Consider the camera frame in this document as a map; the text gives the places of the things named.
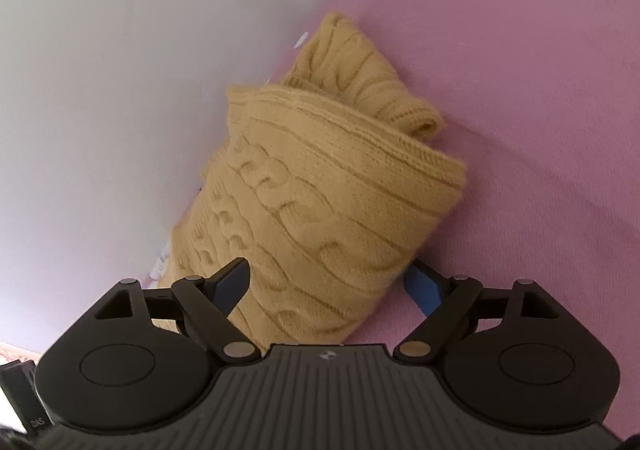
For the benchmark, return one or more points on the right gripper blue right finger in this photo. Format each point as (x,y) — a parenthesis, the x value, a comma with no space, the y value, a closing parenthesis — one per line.
(446,303)

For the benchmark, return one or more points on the white headboard panel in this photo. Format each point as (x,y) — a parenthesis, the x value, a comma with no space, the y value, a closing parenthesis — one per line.
(109,108)

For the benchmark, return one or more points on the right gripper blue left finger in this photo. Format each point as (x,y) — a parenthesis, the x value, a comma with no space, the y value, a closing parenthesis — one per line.
(206,304)

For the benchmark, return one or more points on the yellow cable knit sweater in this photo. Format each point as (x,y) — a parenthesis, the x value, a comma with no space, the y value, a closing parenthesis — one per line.
(327,184)

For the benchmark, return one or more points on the pink floral bed sheet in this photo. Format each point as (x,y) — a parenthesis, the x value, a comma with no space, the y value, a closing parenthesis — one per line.
(539,100)

